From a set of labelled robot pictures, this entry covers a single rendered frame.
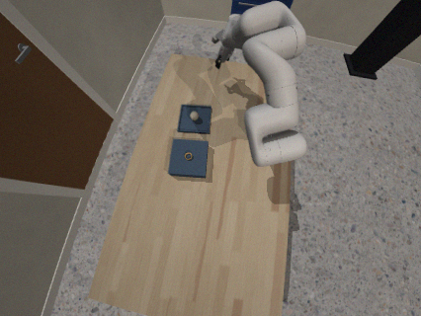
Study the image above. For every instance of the blue rimmed tray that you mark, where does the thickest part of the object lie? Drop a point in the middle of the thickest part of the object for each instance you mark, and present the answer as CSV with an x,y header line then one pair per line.
x,y
201,125

